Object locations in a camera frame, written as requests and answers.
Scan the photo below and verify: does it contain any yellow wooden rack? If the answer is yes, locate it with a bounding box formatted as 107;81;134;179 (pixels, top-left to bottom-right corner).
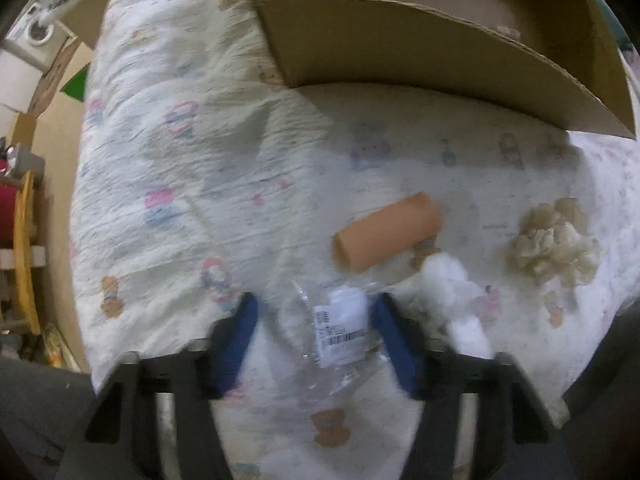
0;170;47;336

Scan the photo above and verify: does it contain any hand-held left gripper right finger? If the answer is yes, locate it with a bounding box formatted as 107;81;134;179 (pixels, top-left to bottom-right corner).
373;293;555;480

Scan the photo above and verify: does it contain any white cotton wad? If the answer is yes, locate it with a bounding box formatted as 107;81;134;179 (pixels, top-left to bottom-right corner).
411;252;494;360

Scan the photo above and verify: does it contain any clear plastic bag white label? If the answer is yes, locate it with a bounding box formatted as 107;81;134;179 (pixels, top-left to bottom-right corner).
283;280;401;411

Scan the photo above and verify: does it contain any cardboard box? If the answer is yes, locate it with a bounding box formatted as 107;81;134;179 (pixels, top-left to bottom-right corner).
253;0;639;140

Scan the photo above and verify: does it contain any white washing machine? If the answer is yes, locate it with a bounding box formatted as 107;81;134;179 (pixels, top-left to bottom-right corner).
0;0;71;71

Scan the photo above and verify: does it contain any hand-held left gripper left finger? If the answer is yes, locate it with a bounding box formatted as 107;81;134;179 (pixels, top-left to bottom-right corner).
56;292;262;480

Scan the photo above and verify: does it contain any beige fluffy cloth clump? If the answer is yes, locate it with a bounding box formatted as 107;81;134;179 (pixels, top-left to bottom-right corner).
506;197;603;289

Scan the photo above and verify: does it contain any printed white blanket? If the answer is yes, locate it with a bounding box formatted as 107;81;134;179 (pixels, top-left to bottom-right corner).
68;0;640;480

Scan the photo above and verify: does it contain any green paper piece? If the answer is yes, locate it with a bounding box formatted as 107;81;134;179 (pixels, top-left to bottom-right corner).
61;66;90;103

